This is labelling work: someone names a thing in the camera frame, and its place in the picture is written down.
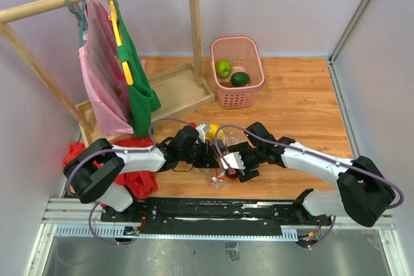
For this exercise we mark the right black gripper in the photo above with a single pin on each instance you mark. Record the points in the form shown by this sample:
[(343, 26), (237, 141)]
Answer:
[(248, 173)]

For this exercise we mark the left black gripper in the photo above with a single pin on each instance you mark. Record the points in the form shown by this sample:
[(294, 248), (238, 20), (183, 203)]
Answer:
[(207, 159)]

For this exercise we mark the brown fake kiwi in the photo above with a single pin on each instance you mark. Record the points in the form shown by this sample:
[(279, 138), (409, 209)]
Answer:
[(226, 84)]

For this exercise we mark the dark green fake vegetable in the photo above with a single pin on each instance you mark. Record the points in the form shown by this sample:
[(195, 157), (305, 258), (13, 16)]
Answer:
[(239, 79)]

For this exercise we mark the light green fake apple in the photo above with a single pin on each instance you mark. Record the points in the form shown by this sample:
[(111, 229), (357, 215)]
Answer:
[(223, 68)]

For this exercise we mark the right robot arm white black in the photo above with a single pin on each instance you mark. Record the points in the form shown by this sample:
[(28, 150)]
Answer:
[(361, 192)]

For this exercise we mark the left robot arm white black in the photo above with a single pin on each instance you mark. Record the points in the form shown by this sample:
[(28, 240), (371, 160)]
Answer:
[(91, 175)]

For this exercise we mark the crumpled red cloth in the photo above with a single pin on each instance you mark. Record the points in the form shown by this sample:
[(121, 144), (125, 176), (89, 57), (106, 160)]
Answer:
[(140, 183)]

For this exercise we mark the wooden clothes rack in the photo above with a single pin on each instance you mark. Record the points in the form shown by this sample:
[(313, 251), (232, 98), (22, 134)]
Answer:
[(182, 89)]

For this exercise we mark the green hanging garment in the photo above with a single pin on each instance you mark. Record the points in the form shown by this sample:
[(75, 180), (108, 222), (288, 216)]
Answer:
[(143, 99)]

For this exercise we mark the pink plastic basket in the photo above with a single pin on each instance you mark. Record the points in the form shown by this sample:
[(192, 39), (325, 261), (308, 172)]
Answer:
[(242, 53)]

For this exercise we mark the pink hanging garment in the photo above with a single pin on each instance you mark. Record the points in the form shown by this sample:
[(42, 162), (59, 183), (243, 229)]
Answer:
[(102, 72)]

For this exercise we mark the yellow clothes hanger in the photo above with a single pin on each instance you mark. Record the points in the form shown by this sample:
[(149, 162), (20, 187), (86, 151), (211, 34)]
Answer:
[(113, 17)]

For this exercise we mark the teal clothes hanger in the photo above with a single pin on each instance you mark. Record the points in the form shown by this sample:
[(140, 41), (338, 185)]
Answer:
[(82, 20)]

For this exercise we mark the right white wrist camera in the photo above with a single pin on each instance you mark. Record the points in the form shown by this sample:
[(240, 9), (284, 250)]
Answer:
[(233, 161)]

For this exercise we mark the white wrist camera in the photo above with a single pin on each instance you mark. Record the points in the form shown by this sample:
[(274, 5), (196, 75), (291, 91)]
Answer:
[(203, 130), (233, 161)]

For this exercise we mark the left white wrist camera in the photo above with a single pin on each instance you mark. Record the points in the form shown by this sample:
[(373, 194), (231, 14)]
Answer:
[(203, 130)]

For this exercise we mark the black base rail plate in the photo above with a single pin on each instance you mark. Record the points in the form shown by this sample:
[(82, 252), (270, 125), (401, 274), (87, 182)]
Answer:
[(214, 215)]

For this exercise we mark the grey slotted cable duct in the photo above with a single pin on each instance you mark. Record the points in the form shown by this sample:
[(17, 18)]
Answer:
[(130, 232)]

